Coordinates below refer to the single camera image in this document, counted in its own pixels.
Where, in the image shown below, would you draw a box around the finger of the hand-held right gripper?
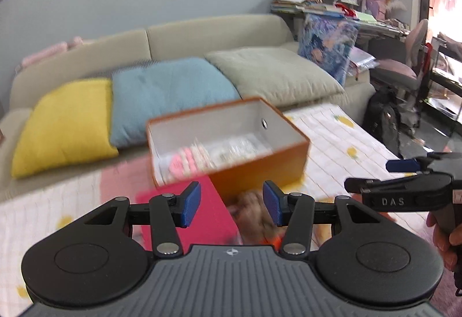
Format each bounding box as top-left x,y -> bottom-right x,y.
344,174 -> 419,195
385,153 -> 450,174

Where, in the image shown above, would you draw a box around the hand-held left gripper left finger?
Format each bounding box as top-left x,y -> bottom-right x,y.
74,181 -> 202,256

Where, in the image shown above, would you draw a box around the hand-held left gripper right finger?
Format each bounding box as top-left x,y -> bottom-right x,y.
262,180 -> 392,256

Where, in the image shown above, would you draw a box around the brown plush toy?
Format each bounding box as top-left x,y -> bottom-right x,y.
227,190 -> 287,253

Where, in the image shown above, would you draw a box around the orange cardboard box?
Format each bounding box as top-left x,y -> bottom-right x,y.
145,96 -> 311,207

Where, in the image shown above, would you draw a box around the pink soft item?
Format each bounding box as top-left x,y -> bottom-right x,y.
167,151 -> 203,177

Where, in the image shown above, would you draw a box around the person's right hand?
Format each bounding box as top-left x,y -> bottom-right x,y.
426,212 -> 461,272

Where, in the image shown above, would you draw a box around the printed white blanket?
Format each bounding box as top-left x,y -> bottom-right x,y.
0,104 -> 435,317

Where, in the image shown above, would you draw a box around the black backpack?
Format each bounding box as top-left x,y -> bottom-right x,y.
362,87 -> 402,159

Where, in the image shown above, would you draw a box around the clear plastic packets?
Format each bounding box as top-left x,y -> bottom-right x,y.
200,136 -> 272,163

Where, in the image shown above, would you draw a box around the black metal rack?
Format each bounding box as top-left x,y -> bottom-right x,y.
420,33 -> 462,139

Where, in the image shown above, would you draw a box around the pink office chair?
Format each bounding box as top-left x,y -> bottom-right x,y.
372,19 -> 431,139

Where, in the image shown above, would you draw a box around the blue pillow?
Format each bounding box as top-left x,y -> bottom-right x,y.
108,57 -> 242,149

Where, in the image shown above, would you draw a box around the clear plastic bag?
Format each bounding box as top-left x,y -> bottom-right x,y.
347,46 -> 380,78

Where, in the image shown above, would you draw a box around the grey-green pillow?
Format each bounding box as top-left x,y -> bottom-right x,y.
205,47 -> 347,109

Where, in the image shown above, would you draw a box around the cluttered desk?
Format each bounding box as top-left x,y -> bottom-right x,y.
271,0 -> 413,50

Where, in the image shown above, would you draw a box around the floral blue cushion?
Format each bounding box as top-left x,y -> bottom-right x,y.
297,14 -> 360,87

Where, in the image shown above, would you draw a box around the yellow pillow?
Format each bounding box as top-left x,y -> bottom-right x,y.
11,78 -> 120,179

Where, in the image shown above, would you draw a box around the beige sofa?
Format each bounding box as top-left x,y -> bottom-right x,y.
0,14 -> 376,203

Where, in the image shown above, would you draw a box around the stack of books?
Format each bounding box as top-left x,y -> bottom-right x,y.
271,0 -> 312,13

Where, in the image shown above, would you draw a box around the pink cloth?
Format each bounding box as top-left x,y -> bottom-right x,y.
20,36 -> 84,67

